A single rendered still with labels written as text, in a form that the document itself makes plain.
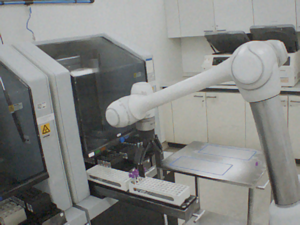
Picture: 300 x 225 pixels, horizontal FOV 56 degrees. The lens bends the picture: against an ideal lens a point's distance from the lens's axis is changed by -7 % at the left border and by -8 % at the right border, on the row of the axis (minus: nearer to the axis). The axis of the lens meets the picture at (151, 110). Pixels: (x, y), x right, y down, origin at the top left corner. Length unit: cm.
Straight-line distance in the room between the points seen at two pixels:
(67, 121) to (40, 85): 24
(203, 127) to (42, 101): 279
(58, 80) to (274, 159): 103
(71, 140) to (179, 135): 273
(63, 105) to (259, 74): 98
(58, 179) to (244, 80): 105
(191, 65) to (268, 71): 369
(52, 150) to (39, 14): 159
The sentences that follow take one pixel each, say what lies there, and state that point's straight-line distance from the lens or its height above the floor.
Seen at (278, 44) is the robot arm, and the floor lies 150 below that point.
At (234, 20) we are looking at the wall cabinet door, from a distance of 386.
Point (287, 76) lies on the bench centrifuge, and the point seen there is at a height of 103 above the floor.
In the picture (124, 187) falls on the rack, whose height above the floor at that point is 83.
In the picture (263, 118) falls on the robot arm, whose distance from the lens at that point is 96.
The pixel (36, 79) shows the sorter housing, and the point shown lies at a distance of 144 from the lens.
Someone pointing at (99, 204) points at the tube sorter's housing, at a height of 72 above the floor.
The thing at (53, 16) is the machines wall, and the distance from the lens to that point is 291.
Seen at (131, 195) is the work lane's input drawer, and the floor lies 80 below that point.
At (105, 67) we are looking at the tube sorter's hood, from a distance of 173.
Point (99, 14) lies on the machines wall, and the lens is 332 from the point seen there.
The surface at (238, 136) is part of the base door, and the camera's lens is 378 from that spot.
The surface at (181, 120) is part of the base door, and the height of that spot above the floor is 41.
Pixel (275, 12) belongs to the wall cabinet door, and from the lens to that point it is 372.
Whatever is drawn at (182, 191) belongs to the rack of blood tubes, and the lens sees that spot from 142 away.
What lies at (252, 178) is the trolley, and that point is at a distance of 161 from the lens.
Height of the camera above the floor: 156
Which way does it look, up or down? 14 degrees down
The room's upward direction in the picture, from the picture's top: 6 degrees counter-clockwise
